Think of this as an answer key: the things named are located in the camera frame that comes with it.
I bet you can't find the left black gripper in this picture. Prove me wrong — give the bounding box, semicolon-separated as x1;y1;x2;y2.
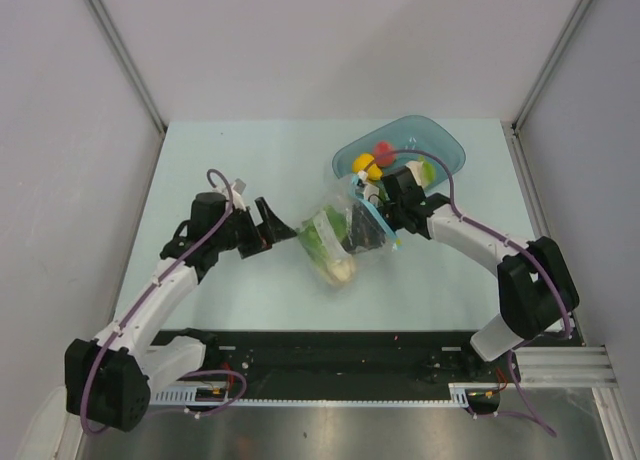
212;198;295;259

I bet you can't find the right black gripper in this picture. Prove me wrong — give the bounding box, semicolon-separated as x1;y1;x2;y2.
338;202;404;258

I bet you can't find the clear zip top bag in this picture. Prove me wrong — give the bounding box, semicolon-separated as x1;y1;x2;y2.
296;172;401;288

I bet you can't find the green fake lettuce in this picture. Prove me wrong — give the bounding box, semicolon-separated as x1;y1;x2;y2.
296;205;356;287

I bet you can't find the yellow fake lemon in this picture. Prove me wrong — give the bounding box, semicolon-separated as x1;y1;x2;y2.
351;153;383;182

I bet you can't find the red fake pepper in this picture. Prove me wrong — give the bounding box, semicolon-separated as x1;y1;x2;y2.
373;140;396;168

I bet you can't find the white fake garlic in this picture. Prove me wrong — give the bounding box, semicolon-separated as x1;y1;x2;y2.
405;160;436;189

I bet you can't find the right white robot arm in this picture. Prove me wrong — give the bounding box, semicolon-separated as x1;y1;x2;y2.
352;167;580;381

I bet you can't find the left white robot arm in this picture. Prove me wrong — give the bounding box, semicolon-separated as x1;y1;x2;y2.
64;192;296;434

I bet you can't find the teal plastic bin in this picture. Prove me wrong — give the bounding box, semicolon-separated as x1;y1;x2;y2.
332;115;466;191

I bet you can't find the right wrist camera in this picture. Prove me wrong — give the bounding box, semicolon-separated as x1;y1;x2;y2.
355;171;382;206

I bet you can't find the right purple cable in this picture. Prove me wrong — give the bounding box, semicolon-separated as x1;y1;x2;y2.
364;148;574;437

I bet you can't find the purple cable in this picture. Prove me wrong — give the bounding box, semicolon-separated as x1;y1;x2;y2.
364;148;574;437
79;168;249;436

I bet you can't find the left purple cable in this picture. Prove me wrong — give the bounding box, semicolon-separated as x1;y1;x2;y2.
79;168;249;436

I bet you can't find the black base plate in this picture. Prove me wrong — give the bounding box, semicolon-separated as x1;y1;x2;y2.
186;329;520;386

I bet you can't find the white cable duct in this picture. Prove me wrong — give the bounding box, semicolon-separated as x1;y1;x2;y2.
151;377;500;408

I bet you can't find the aluminium frame rail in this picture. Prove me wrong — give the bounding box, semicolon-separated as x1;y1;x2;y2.
516;347;617;388

